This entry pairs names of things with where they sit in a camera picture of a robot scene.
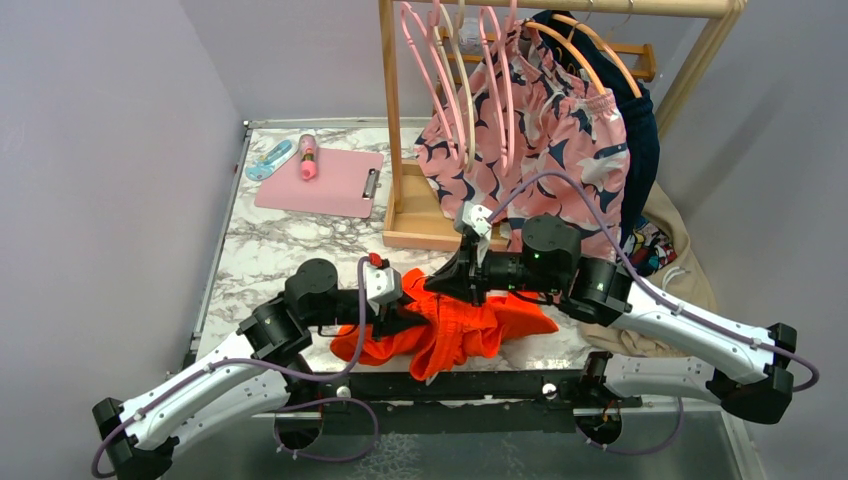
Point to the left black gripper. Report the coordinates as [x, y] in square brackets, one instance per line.
[393, 317]

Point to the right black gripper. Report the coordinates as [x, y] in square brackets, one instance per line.
[453, 279]

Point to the orange shorts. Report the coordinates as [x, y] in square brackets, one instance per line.
[454, 331]

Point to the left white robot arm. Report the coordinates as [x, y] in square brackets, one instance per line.
[256, 369]

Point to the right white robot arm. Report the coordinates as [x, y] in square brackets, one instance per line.
[741, 368]

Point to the pink hanger holding shorts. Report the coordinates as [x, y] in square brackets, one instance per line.
[499, 78]

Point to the pink shark print shorts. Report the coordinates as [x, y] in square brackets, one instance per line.
[564, 126]

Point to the cream hanger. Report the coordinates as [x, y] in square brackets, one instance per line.
[462, 97]

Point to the orange wooden hanger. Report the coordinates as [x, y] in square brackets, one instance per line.
[599, 55]

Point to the wooden clothes rack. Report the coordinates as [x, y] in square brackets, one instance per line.
[413, 218]

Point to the pink clipboard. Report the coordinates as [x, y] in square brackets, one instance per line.
[345, 185]

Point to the pink tube bottle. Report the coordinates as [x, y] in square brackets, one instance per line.
[308, 147]

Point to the light blue package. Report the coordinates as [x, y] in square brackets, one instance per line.
[267, 164]

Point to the colourful print garment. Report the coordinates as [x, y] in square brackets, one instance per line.
[648, 248]

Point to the beige garment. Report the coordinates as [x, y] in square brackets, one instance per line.
[683, 278]

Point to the navy blue garment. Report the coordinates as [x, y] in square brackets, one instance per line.
[644, 145]

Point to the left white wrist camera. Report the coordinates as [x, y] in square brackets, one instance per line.
[383, 284]

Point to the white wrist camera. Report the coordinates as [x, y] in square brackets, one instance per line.
[383, 284]
[471, 220]

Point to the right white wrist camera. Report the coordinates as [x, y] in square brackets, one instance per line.
[471, 220]

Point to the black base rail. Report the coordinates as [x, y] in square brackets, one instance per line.
[454, 403]

